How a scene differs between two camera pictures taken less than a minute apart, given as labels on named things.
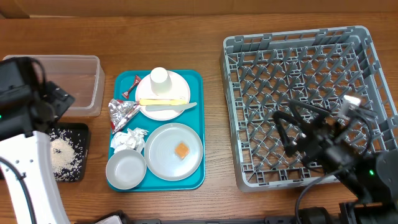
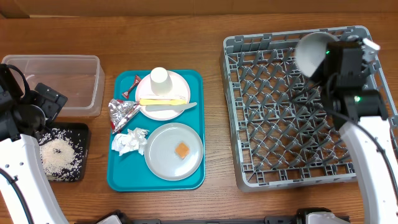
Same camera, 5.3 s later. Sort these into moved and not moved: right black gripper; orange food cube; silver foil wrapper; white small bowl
Moved: white small bowl; right black gripper
Not moved: silver foil wrapper; orange food cube
